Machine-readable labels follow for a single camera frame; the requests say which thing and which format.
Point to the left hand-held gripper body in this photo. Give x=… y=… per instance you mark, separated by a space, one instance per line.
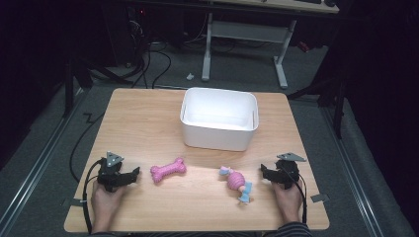
x=110 y=173

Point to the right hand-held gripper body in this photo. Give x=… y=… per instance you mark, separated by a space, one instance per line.
x=287 y=171

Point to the pink and blue doll toy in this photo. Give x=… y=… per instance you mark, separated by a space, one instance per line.
x=237 y=182

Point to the pink bone toy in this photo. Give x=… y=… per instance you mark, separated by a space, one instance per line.
x=168 y=170

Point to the white plastic bin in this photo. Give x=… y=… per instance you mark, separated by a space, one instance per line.
x=219 y=125

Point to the person's right hand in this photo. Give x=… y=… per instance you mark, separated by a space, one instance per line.
x=288 y=199

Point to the person's left hand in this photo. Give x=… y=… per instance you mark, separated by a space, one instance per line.
x=106 y=200

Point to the grey tape piece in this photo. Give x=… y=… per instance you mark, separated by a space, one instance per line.
x=319 y=197
x=73 y=202

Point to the black metal stand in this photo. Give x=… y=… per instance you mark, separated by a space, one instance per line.
x=339 y=108
x=68 y=92

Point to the white paper scrap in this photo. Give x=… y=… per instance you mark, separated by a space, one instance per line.
x=190 y=76

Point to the small red object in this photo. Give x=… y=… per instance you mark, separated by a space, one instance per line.
x=303 y=46

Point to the black computer tower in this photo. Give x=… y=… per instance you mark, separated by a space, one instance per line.
x=122 y=33

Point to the wooden desk top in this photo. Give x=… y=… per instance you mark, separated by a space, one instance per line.
x=280 y=5

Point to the metal floor rail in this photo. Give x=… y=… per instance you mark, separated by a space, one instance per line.
x=36 y=158
x=352 y=171

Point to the white metal desk frame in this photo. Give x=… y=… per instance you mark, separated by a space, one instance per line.
x=247 y=31

